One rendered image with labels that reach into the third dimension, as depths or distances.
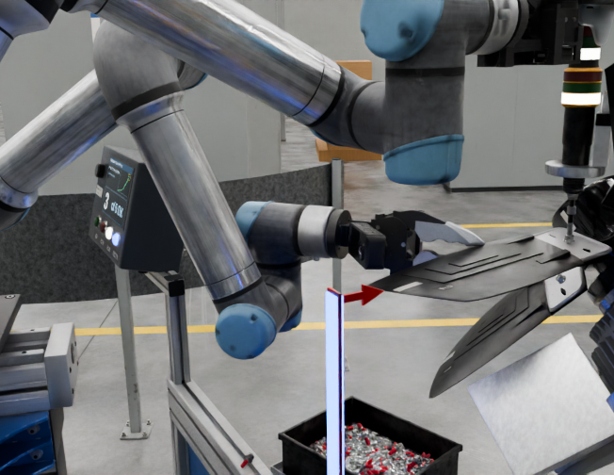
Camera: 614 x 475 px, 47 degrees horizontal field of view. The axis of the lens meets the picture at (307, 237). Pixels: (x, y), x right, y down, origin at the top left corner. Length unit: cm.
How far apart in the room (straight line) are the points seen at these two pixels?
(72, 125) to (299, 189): 187
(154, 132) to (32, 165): 31
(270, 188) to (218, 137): 414
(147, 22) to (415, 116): 26
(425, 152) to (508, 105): 645
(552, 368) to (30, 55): 661
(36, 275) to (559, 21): 221
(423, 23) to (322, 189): 238
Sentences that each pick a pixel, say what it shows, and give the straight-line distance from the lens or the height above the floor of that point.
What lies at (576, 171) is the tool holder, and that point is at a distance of 90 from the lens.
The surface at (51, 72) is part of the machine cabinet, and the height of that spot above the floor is 123.
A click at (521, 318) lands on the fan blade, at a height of 105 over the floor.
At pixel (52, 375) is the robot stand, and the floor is 96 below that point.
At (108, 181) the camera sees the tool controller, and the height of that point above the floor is 120.
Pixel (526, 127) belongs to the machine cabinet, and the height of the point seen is 63.
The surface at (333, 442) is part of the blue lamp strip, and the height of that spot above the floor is 102.
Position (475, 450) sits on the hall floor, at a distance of 275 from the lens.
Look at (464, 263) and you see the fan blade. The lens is 86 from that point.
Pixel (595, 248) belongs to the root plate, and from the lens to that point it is 95.
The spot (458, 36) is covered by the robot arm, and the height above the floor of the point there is 145.
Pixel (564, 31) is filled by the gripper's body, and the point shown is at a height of 145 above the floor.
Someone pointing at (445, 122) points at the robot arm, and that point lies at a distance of 67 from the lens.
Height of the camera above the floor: 144
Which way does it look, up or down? 15 degrees down
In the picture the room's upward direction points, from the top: 1 degrees counter-clockwise
